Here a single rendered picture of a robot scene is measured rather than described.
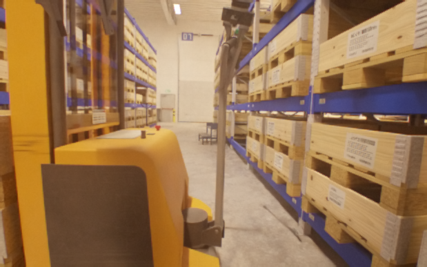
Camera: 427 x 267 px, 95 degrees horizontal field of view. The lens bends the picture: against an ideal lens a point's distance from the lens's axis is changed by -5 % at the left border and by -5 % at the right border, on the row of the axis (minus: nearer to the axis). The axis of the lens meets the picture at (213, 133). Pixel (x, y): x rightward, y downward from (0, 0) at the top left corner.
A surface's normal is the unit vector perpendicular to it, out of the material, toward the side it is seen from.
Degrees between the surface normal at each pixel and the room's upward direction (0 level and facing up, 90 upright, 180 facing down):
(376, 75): 90
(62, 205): 90
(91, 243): 90
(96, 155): 90
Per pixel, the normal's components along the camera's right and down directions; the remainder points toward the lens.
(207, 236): -0.22, 0.11
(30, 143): 0.07, 0.11
